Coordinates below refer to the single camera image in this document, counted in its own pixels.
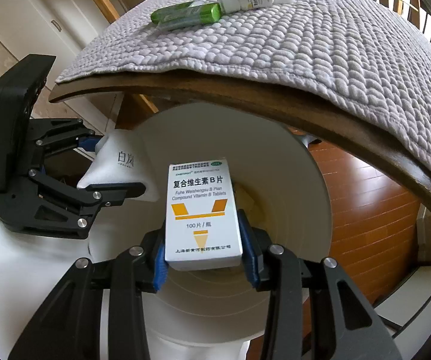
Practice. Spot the white tissue pack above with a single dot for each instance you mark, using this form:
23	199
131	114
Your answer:
121	159

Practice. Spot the white orange medicine box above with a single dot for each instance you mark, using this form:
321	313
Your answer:
201	226

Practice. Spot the lavender quilted bedspread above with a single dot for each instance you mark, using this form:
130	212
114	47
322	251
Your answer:
357	54

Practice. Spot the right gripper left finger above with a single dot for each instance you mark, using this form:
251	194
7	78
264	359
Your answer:
68	323

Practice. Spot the green wipes pack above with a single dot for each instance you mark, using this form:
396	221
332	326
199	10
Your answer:
191	16
161	13

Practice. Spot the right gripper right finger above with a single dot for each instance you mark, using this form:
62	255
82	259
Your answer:
344	325

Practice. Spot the wooden bed frame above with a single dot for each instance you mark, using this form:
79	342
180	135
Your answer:
298	108

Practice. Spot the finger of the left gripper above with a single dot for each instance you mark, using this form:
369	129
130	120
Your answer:
57	210
55	136

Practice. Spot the white trash bin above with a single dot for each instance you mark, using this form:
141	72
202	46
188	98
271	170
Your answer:
209	313

